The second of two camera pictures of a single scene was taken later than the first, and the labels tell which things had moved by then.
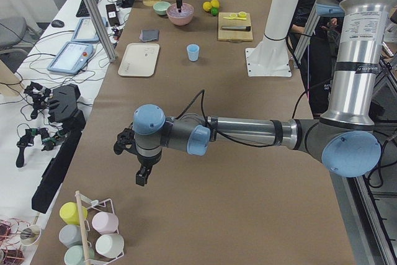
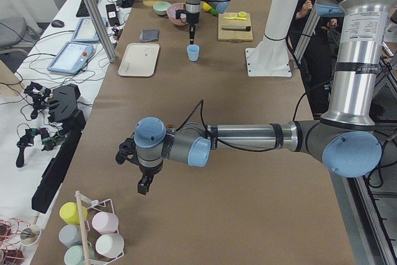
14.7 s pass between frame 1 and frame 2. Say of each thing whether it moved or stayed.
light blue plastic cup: stayed
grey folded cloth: stayed
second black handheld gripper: stayed
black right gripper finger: moved
